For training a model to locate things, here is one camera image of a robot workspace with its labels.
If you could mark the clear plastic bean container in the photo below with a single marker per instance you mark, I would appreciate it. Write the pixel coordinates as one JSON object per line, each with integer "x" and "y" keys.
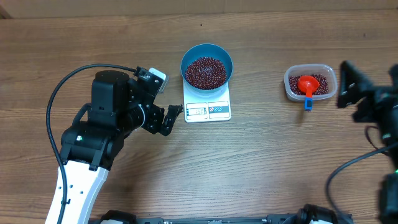
{"x": 311, "y": 69}

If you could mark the red plastic measuring scoop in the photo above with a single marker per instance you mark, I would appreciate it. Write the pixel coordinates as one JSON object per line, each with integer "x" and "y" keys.
{"x": 308, "y": 85}

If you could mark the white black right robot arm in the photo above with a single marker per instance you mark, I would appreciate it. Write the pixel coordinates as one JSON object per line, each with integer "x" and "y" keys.
{"x": 388, "y": 191}

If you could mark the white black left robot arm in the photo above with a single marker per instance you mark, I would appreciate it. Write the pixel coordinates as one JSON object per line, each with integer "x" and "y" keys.
{"x": 119, "y": 105}

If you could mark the white digital kitchen scale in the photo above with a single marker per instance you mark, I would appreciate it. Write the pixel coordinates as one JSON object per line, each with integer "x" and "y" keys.
{"x": 201, "y": 106}

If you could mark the blue plastic bowl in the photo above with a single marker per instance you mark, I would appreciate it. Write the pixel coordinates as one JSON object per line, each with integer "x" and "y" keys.
{"x": 207, "y": 50}

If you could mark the red adzuki beans in container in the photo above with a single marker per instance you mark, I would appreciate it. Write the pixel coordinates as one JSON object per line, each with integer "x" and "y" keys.
{"x": 321, "y": 90}

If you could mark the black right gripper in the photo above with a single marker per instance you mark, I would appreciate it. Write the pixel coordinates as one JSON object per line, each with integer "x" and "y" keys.
{"x": 375, "y": 103}

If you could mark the red adzuki beans in bowl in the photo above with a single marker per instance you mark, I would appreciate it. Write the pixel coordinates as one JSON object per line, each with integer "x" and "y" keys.
{"x": 206, "y": 73}

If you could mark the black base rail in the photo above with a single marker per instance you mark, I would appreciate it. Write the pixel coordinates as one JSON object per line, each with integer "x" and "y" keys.
{"x": 309, "y": 214}

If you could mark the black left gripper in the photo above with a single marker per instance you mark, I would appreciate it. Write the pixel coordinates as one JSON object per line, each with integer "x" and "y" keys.
{"x": 153, "y": 125}

